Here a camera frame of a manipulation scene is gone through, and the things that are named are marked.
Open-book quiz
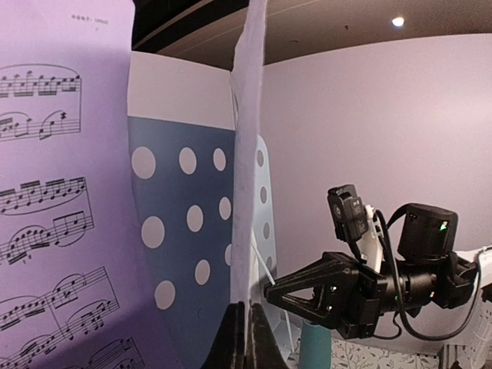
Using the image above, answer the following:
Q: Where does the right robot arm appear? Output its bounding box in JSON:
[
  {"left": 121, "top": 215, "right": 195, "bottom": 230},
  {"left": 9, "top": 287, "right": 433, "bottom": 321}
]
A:
[{"left": 264, "top": 198, "right": 487, "bottom": 341}]

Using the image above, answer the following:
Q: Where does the purple sheet music page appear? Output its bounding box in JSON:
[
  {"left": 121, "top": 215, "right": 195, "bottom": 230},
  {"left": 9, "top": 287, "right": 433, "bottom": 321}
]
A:
[{"left": 1, "top": 1, "right": 179, "bottom": 368}]

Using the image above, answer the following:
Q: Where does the teal cup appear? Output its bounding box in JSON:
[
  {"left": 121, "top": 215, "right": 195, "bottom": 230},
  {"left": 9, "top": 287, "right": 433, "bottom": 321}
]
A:
[{"left": 298, "top": 320, "right": 332, "bottom": 369}]

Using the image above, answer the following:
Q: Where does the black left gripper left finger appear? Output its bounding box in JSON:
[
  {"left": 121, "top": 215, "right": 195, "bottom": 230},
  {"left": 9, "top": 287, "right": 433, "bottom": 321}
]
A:
[{"left": 201, "top": 301, "right": 245, "bottom": 369}]

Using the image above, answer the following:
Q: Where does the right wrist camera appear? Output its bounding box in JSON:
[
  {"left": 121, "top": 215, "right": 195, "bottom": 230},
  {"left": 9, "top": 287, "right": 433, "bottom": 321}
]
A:
[{"left": 325, "top": 184, "right": 385, "bottom": 270}]

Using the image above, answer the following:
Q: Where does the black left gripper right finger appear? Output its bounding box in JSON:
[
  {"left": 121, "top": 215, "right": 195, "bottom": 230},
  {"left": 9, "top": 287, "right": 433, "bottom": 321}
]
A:
[{"left": 245, "top": 303, "right": 288, "bottom": 369}]

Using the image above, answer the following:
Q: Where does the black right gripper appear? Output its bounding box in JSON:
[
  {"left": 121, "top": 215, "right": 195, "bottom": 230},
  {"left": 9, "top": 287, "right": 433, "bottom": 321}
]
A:
[{"left": 264, "top": 252, "right": 388, "bottom": 339}]

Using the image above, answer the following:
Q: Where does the white sheet music page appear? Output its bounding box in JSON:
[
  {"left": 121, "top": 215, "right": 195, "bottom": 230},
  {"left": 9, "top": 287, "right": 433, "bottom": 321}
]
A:
[{"left": 230, "top": 1, "right": 267, "bottom": 303}]

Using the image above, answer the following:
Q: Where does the light blue music stand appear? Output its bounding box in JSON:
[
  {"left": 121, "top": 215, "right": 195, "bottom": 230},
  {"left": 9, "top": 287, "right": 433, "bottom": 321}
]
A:
[{"left": 126, "top": 115, "right": 304, "bottom": 364}]

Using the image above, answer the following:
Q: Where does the floral patterned table mat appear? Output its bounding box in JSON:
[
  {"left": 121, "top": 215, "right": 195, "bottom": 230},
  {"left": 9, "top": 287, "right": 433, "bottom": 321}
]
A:
[{"left": 331, "top": 339, "right": 466, "bottom": 369}]

